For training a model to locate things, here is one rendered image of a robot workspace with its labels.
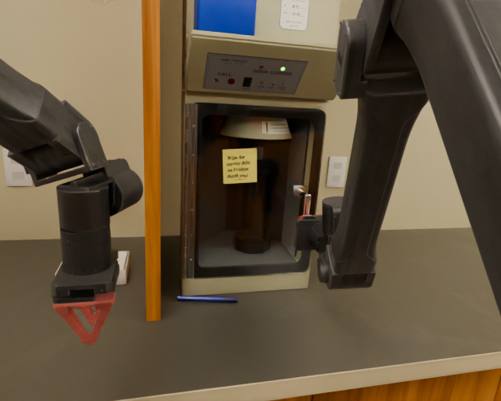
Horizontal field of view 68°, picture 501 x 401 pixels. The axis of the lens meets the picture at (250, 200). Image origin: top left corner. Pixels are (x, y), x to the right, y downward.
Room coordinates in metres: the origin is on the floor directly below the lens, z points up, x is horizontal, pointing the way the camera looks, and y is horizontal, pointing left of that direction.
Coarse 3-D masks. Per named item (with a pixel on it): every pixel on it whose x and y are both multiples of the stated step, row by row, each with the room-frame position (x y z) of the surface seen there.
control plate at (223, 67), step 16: (208, 64) 0.73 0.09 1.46; (224, 64) 0.73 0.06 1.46; (240, 64) 0.74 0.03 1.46; (256, 64) 0.74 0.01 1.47; (272, 64) 0.75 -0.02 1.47; (288, 64) 0.75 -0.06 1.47; (304, 64) 0.76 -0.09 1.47; (208, 80) 0.75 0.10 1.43; (224, 80) 0.76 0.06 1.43; (240, 80) 0.77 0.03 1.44; (256, 80) 0.77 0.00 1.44; (272, 80) 0.78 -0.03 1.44; (288, 80) 0.78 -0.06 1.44
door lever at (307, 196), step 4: (300, 188) 0.84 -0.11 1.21; (304, 188) 0.85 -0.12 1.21; (296, 192) 0.84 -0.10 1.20; (300, 192) 0.83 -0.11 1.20; (304, 192) 0.82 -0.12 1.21; (300, 196) 0.84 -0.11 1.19; (304, 196) 0.80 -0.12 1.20; (308, 196) 0.79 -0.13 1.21; (304, 200) 0.80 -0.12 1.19; (308, 200) 0.79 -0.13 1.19; (304, 204) 0.80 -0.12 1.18; (308, 204) 0.80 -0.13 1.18; (304, 208) 0.80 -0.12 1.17; (308, 208) 0.80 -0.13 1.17; (304, 212) 0.80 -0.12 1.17; (308, 212) 0.80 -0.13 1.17
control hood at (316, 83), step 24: (192, 48) 0.70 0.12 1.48; (216, 48) 0.71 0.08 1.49; (240, 48) 0.71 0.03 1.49; (264, 48) 0.72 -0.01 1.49; (288, 48) 0.73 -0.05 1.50; (312, 48) 0.74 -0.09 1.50; (336, 48) 0.75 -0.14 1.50; (192, 72) 0.74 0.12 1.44; (312, 72) 0.78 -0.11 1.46; (288, 96) 0.82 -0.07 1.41; (312, 96) 0.83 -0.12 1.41
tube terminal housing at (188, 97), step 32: (192, 0) 0.79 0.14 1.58; (320, 0) 0.86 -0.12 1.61; (256, 32) 0.83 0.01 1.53; (288, 32) 0.84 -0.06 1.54; (320, 32) 0.86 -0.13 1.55; (192, 96) 0.79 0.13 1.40; (224, 96) 0.81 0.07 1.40; (256, 96) 0.83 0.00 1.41; (192, 288) 0.80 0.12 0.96; (224, 288) 0.82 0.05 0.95; (256, 288) 0.84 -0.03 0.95; (288, 288) 0.86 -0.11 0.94
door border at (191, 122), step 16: (192, 112) 0.78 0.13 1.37; (192, 128) 0.78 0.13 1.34; (192, 144) 0.78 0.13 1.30; (192, 160) 0.78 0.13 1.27; (192, 176) 0.78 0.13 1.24; (192, 192) 0.78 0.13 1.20; (192, 208) 0.78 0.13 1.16; (192, 224) 0.78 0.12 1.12; (192, 240) 0.78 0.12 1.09; (192, 256) 0.78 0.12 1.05; (192, 272) 0.79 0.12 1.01
